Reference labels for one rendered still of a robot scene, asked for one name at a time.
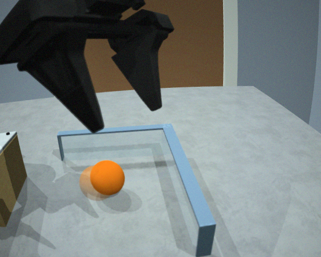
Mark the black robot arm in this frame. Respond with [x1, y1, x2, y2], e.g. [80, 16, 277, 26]
[129, 0, 146, 11]

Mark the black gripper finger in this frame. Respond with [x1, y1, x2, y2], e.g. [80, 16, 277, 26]
[111, 30, 169, 111]
[17, 23, 104, 133]

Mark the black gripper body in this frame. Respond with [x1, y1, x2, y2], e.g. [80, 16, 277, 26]
[0, 0, 174, 65]

